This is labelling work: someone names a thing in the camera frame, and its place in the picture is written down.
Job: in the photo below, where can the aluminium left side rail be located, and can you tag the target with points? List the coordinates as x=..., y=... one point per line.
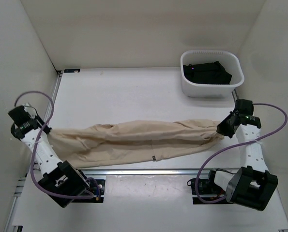
x=50, y=104

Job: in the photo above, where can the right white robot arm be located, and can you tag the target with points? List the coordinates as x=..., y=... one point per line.
x=252, y=185

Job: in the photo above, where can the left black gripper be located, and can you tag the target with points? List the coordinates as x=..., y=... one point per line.
x=38, y=119

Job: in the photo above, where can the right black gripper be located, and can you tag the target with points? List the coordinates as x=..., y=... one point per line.
x=221, y=128

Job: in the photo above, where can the blue corner label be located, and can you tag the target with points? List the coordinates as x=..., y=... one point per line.
x=71, y=71

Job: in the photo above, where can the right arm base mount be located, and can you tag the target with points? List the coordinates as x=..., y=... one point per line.
x=207, y=192

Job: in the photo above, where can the white plastic basket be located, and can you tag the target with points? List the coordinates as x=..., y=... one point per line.
x=227, y=59

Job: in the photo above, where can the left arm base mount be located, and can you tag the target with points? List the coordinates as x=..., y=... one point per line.
x=97, y=187

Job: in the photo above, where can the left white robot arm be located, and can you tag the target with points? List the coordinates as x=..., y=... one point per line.
x=60, y=180

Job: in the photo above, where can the beige trousers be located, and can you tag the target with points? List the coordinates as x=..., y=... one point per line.
x=133, y=142

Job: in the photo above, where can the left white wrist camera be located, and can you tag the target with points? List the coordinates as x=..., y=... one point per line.
x=30, y=109

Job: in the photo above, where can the aluminium front rail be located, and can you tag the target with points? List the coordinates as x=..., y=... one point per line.
x=91, y=171

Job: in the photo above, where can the black folded garment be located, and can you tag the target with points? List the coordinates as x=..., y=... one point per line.
x=207, y=73

